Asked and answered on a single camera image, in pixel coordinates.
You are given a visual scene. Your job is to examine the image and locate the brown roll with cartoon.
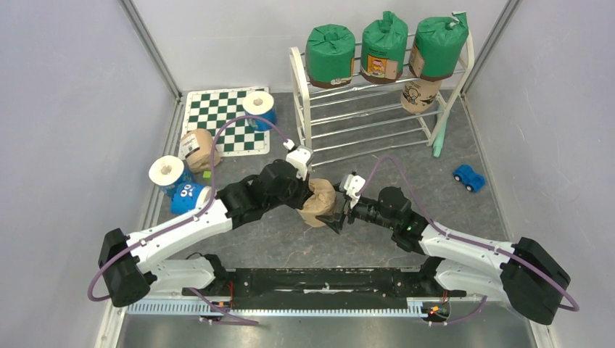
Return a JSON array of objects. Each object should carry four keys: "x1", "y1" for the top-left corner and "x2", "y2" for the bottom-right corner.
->
[{"x1": 297, "y1": 178, "x2": 336, "y2": 228}]

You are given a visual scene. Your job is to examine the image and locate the brown roll with label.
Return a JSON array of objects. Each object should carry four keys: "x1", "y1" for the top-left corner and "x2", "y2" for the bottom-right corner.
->
[{"x1": 179, "y1": 128, "x2": 221, "y2": 173}]

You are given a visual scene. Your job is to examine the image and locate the brown paper roll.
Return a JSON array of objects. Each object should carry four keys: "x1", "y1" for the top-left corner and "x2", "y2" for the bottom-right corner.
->
[{"x1": 400, "y1": 79, "x2": 442, "y2": 115}]

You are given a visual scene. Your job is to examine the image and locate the green paper roll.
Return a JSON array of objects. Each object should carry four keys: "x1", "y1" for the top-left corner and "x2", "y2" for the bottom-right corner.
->
[{"x1": 360, "y1": 11, "x2": 408, "y2": 84}]

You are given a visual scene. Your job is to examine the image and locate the green brown roll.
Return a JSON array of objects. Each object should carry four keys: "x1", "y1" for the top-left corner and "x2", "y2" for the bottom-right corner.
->
[{"x1": 408, "y1": 12, "x2": 469, "y2": 81}]

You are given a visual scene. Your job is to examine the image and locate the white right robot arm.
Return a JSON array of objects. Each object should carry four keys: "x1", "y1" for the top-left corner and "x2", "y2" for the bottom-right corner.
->
[{"x1": 317, "y1": 186, "x2": 571, "y2": 325}]

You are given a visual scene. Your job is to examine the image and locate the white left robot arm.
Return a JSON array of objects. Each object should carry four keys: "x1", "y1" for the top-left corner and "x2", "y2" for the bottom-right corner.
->
[{"x1": 98, "y1": 158, "x2": 312, "y2": 307}]

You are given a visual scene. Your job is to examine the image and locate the cream metal shelf rack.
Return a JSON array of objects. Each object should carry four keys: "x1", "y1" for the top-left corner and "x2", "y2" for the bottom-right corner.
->
[{"x1": 289, "y1": 36, "x2": 475, "y2": 168}]

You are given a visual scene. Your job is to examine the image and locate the green roll on shelf left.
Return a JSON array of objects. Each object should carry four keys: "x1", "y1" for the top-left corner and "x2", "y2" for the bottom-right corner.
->
[{"x1": 305, "y1": 24, "x2": 356, "y2": 88}]

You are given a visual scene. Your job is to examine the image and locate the mint green stick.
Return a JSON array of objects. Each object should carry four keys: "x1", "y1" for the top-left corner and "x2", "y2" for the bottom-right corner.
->
[{"x1": 432, "y1": 121, "x2": 447, "y2": 158}]

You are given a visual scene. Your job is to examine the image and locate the blue white roll rear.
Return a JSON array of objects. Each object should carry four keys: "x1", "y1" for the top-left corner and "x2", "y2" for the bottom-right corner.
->
[{"x1": 242, "y1": 91, "x2": 277, "y2": 132}]

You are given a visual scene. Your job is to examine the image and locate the blue white roll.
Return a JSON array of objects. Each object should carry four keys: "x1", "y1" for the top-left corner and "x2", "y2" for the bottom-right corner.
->
[
  {"x1": 148, "y1": 155, "x2": 193, "y2": 197},
  {"x1": 242, "y1": 91, "x2": 277, "y2": 132}
]

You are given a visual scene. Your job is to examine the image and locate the blue toy car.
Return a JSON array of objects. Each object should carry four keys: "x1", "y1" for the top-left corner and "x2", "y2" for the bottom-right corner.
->
[{"x1": 453, "y1": 164, "x2": 486, "y2": 193}]

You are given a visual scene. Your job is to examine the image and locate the green white chessboard mat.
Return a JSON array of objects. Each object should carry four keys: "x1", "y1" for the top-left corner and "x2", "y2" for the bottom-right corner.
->
[{"x1": 180, "y1": 86, "x2": 270, "y2": 157}]

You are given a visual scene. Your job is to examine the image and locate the blue white roll front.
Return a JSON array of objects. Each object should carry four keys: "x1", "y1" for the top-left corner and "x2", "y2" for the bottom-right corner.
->
[{"x1": 148, "y1": 155, "x2": 193, "y2": 197}]

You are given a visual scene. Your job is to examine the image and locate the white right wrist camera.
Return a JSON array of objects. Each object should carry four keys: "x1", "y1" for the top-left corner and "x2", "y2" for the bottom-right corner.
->
[{"x1": 339, "y1": 173, "x2": 366, "y2": 209}]

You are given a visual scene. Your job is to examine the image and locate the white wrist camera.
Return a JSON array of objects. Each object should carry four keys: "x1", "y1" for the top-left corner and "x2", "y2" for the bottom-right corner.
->
[
  {"x1": 339, "y1": 173, "x2": 366, "y2": 209},
  {"x1": 283, "y1": 139, "x2": 313, "y2": 181}
]

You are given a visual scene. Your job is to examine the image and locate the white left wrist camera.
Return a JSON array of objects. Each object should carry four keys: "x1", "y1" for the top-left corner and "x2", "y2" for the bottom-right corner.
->
[{"x1": 283, "y1": 139, "x2": 313, "y2": 181}]

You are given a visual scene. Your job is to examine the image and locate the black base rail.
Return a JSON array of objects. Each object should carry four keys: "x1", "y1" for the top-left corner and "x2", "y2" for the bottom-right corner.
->
[{"x1": 125, "y1": 266, "x2": 467, "y2": 320}]

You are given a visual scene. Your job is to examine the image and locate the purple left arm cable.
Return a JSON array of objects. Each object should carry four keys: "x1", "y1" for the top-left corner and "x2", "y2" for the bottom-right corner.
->
[{"x1": 87, "y1": 115, "x2": 292, "y2": 302}]

